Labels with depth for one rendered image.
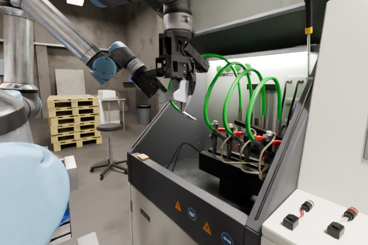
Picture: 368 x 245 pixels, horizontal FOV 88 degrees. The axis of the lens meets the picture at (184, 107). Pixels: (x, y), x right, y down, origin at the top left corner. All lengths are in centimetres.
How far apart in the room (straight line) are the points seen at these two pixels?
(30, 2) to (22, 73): 26
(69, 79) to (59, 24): 742
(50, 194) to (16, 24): 79
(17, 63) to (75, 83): 725
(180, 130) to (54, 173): 99
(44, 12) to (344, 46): 90
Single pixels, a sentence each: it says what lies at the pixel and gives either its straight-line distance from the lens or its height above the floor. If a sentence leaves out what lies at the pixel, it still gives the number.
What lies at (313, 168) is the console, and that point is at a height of 105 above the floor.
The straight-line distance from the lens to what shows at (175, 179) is 73.
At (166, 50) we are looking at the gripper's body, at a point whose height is 138.
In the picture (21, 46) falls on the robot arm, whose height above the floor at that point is 142.
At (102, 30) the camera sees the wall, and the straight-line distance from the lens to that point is 896.
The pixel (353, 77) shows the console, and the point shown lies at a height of 131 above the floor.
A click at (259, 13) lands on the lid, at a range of 93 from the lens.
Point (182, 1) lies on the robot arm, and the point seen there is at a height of 150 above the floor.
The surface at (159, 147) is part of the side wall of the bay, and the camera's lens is 107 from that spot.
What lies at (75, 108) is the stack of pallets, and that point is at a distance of 422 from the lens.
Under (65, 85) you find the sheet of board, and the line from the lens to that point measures 811.
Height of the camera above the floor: 130
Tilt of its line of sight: 8 degrees down
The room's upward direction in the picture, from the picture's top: straight up
